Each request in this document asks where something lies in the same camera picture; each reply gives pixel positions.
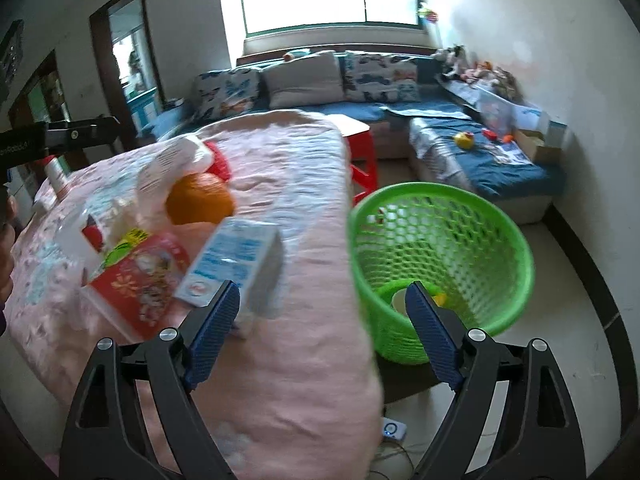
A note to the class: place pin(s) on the person's left hand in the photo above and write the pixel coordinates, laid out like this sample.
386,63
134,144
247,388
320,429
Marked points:
5,280

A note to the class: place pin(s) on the red plastic stool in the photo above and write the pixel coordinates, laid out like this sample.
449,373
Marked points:
360,150

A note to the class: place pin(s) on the green plastic mesh basket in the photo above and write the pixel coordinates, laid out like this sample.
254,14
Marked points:
440,240

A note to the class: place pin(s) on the white blue milk carton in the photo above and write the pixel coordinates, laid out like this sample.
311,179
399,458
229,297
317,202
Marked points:
235,255

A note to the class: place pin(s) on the yellow toy duck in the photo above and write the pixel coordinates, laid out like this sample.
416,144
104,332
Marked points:
465,140

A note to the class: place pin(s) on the clear plastic storage box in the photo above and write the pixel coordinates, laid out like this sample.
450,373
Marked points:
495,105

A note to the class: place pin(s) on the pile of plush toys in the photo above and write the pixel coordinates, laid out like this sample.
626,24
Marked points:
487,72

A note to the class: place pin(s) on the cardboard box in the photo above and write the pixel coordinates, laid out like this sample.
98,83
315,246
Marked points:
537,142

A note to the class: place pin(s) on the red foam fruit net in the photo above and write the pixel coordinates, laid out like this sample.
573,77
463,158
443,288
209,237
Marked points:
220,162

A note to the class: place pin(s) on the orange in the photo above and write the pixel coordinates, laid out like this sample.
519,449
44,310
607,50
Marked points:
200,199

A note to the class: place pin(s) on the green yellow snack packet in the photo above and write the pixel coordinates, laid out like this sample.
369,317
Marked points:
125,246

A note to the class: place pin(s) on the blue sofa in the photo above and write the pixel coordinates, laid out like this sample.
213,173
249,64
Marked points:
350,110

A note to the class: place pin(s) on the white packet with red mark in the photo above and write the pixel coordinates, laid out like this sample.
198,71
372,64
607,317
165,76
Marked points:
90,232

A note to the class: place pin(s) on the white printed plastic bag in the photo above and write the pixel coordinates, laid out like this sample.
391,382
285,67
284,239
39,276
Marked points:
165,165

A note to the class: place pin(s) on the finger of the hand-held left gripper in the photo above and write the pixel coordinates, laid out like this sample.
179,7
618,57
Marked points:
85,132

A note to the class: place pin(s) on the black white plush toy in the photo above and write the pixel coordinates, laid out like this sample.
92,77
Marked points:
452,57

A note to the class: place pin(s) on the small red toy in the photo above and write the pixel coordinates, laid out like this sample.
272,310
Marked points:
489,134

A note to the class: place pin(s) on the pink blanket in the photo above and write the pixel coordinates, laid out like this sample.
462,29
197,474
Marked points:
300,210

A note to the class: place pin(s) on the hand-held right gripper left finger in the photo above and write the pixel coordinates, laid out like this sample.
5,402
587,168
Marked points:
215,330

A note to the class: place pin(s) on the grey pillow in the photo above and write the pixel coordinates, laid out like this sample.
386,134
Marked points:
302,80

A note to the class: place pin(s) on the red snack packet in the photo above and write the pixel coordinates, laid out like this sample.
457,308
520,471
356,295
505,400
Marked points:
140,280

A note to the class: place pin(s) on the teal cabinet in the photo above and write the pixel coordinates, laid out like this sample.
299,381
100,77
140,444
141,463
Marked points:
142,102

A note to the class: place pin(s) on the printed paper sheet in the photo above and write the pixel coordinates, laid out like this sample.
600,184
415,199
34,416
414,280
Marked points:
512,152

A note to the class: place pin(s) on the butterfly print pillow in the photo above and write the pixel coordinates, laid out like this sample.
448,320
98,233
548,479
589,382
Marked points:
380,77
227,92

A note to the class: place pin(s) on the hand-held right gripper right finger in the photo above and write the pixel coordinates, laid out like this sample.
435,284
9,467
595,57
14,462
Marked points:
430,330

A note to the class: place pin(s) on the white bottle red label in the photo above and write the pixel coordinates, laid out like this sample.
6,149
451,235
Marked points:
56,175

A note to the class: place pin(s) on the dark wooden door frame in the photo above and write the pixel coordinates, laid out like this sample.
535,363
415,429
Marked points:
100,60

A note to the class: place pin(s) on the colourful toy windmill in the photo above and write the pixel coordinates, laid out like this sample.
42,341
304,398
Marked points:
427,12

